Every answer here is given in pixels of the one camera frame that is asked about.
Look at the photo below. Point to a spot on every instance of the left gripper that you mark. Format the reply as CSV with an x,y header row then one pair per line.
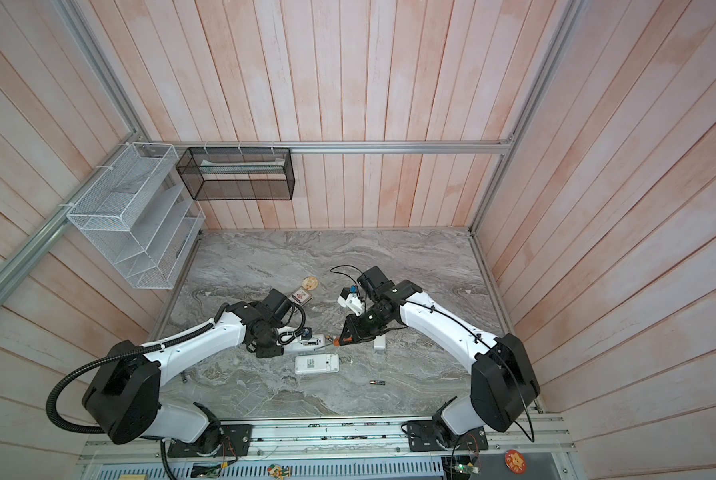
x,y
263,352

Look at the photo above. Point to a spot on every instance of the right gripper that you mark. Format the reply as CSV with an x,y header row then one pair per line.
x,y
357,332

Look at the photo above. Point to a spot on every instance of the white battery cover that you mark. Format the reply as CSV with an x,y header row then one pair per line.
x,y
379,343

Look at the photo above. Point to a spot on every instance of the white air conditioner remote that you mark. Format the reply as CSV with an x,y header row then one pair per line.
x,y
317,364

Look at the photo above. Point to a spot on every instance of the white TV remote control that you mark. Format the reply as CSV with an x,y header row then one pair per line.
x,y
315,342

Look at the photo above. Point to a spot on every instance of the orange black screwdriver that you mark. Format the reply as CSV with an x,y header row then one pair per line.
x,y
339,341

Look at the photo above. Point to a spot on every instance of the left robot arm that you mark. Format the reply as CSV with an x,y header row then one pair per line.
x,y
124,395

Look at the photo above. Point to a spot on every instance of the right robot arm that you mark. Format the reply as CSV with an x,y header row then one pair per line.
x,y
503,382

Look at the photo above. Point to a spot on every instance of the playing card box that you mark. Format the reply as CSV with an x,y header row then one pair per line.
x,y
301,296

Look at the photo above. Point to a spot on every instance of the red round sticker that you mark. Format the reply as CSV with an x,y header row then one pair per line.
x,y
515,462

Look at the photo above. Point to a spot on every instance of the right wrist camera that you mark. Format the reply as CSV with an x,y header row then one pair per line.
x,y
351,299

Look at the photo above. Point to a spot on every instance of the aluminium mounting rail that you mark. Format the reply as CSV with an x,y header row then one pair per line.
x,y
353,437

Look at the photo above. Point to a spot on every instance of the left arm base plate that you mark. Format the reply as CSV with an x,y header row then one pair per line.
x,y
231,440

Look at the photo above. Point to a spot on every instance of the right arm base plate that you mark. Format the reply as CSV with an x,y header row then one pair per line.
x,y
431,435

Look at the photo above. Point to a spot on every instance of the black wire mesh basket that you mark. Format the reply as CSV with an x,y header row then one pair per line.
x,y
237,173

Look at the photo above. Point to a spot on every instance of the white wire mesh shelf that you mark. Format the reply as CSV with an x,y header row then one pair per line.
x,y
141,222

